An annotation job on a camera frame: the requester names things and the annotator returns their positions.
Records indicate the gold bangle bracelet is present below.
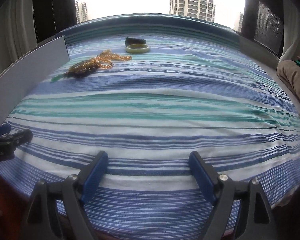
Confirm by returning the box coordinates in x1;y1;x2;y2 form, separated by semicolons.
68;57;101;74

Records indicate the gold bead necklace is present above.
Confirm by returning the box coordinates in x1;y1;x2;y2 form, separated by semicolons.
95;49;133;69

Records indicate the white cardboard box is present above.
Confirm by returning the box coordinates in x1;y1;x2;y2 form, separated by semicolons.
0;36;69;125

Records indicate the left white curtain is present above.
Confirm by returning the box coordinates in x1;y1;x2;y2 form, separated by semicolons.
5;0;38;62

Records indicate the white curtain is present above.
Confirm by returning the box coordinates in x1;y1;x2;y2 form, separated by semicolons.
5;0;38;62
279;0;300;62

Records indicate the striped blue green bedsheet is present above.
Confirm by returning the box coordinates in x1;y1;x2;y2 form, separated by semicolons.
0;14;300;239

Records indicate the beige pillow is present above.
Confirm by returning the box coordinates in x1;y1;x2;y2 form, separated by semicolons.
276;60;300;102

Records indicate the pale jade bangle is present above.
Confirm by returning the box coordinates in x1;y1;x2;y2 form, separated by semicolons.
126;44;150;54

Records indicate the right white curtain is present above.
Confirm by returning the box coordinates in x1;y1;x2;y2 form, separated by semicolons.
279;0;300;62

